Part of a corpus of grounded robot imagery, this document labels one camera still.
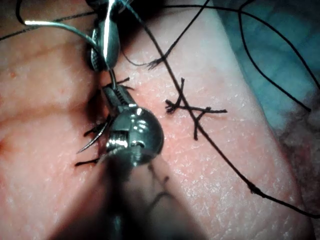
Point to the right arm needle driver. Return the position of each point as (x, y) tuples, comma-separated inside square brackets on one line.
[(105, 5)]

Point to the left arm needle driver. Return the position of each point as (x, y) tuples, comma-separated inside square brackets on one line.
[(142, 135)]

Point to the left arm needle driver jaw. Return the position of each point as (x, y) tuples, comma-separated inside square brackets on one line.
[(126, 96), (112, 100)]

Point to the right arm needle driver jaw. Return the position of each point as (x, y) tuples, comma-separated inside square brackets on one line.
[(96, 60), (112, 45)]

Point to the curved steel needle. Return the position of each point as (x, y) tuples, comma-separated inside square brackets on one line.
[(45, 23)]

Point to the black thread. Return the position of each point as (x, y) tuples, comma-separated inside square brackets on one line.
[(253, 189)]

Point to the dark left arm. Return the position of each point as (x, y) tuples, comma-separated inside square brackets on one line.
[(112, 200)]

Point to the black stitching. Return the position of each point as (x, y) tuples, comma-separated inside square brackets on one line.
[(186, 108), (85, 163)]

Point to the tissue pad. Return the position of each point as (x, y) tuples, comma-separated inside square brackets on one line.
[(50, 100)]

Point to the blue-green cloth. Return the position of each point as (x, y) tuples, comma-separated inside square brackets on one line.
[(275, 57)]

